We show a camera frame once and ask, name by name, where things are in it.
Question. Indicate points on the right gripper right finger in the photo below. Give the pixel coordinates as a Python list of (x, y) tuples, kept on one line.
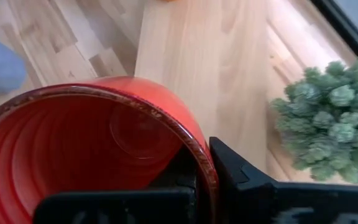
[(259, 205)]

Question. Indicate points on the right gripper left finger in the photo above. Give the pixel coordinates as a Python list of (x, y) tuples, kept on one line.
[(120, 208)]

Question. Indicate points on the artificial green potted plant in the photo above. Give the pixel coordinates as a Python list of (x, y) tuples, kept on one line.
[(331, 124)]

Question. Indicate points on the black metal table frame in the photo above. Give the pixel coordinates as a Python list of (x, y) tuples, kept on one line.
[(346, 25)]

